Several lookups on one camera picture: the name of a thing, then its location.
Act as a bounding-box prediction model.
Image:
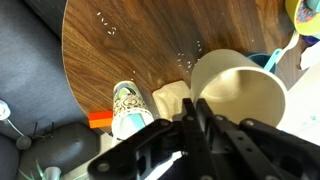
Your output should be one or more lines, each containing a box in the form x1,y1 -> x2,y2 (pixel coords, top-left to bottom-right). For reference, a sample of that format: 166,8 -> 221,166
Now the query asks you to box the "pale kitchen sponge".
151,79 -> 192,122

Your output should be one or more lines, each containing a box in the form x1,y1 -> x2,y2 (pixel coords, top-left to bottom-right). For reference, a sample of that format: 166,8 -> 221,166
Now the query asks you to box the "silver metal stand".
0,99 -> 33,151

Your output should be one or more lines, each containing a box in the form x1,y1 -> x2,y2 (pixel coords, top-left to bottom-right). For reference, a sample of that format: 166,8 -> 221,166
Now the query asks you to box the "teal plastic spoon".
127,112 -> 148,132

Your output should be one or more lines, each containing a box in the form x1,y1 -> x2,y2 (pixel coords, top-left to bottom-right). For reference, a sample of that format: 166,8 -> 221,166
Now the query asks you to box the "white paper napkin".
299,41 -> 320,71

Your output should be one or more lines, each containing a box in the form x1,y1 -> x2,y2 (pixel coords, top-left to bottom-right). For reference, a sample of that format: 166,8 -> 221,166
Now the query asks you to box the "white plastic spoon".
275,29 -> 301,65

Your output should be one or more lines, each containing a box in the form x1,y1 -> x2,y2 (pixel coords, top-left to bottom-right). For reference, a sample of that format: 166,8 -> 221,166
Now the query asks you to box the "teal measuring cup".
305,0 -> 320,12

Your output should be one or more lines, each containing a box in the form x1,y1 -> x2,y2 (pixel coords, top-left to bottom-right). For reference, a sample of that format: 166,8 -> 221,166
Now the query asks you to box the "yellow bowl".
284,0 -> 320,37

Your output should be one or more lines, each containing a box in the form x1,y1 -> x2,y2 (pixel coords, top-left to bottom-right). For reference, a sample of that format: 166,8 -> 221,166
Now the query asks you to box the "orange block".
87,110 -> 115,130

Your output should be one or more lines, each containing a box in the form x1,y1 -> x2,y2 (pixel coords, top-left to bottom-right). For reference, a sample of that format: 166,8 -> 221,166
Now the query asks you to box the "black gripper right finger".
196,98 -> 320,180

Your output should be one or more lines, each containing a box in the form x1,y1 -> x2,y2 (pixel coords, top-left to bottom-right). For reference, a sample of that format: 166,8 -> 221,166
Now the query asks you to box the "dark teal bowl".
245,52 -> 278,75

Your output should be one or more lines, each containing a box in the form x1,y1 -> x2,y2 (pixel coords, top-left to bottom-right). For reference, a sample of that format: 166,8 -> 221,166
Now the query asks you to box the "patterned paper cup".
110,80 -> 155,141

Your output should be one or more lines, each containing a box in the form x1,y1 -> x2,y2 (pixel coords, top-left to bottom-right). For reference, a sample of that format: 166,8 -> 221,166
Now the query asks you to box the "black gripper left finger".
87,98 -> 214,180

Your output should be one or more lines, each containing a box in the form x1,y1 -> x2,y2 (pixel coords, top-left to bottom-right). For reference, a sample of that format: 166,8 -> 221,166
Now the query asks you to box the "beige ceramic mug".
189,48 -> 290,135

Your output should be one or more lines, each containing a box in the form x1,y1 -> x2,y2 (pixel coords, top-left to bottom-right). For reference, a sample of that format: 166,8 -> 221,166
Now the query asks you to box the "small blue dish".
302,34 -> 320,46

